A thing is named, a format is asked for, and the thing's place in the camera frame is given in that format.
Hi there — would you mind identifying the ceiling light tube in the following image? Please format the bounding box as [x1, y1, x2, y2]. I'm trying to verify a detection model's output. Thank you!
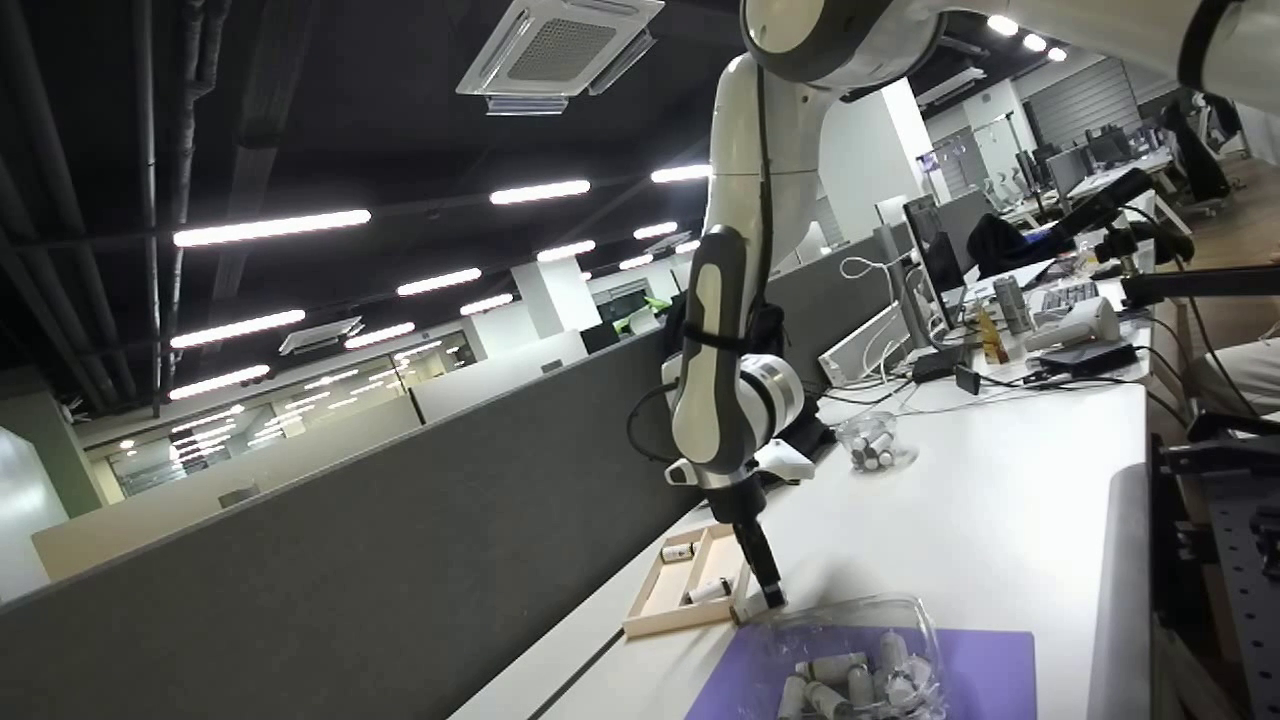
[647, 160, 714, 190]
[164, 304, 312, 356]
[483, 175, 597, 211]
[164, 360, 274, 406]
[390, 264, 489, 304]
[341, 317, 423, 356]
[169, 206, 380, 257]
[530, 238, 605, 268]

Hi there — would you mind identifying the small bottle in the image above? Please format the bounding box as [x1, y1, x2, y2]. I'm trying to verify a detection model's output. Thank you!
[974, 298, 1009, 363]

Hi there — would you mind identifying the purple mat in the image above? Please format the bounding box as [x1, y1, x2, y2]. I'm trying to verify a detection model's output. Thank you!
[683, 621, 1040, 720]

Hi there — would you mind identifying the wooden two-compartment tray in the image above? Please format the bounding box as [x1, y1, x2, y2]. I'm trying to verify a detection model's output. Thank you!
[621, 520, 758, 643]

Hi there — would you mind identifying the ceiling air conditioner unit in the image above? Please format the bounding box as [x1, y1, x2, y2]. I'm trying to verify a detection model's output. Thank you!
[451, 0, 666, 122]

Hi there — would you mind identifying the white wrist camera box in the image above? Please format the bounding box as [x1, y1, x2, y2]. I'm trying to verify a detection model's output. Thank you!
[753, 439, 819, 489]

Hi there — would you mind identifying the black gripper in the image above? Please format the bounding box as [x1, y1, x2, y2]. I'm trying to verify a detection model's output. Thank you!
[699, 476, 793, 611]

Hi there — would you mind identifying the clear plastic container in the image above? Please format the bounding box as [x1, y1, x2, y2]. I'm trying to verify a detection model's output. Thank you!
[758, 602, 953, 720]

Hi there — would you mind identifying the grey partition wall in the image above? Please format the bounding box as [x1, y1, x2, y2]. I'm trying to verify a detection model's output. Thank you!
[0, 325, 714, 720]

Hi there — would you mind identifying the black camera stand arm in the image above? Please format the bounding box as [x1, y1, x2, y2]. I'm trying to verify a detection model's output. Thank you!
[1116, 257, 1280, 317]

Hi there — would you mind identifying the black computer monitor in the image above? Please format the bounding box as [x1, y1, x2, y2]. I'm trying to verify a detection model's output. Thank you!
[901, 193, 973, 301]

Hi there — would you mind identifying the black perforated board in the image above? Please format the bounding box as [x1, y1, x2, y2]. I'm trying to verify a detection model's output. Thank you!
[1154, 435, 1280, 720]

